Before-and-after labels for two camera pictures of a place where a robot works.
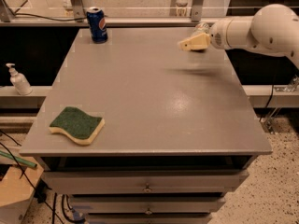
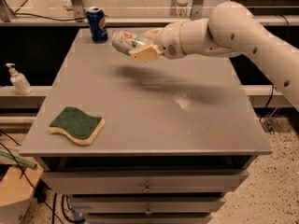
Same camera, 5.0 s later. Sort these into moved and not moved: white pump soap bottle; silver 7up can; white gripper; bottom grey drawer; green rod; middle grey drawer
Moved: white gripper; silver 7up can
Not moved: middle grey drawer; white pump soap bottle; bottom grey drawer; green rod
